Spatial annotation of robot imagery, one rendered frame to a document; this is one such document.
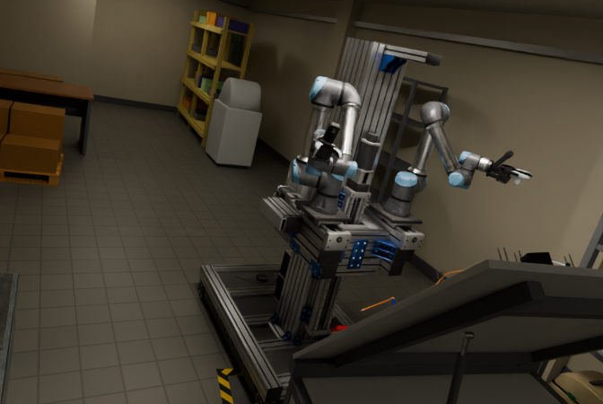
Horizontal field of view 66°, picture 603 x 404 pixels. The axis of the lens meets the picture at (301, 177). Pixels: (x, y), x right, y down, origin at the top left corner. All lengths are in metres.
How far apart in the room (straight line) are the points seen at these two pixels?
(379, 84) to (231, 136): 4.35
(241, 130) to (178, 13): 3.71
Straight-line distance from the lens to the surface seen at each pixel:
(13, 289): 2.74
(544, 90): 4.37
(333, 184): 2.28
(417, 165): 2.71
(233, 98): 6.58
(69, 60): 8.63
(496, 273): 0.98
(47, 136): 5.53
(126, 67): 9.63
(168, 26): 9.68
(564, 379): 2.55
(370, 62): 2.44
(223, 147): 6.65
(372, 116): 2.54
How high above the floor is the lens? 1.93
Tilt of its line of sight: 16 degrees down
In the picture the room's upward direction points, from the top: 14 degrees clockwise
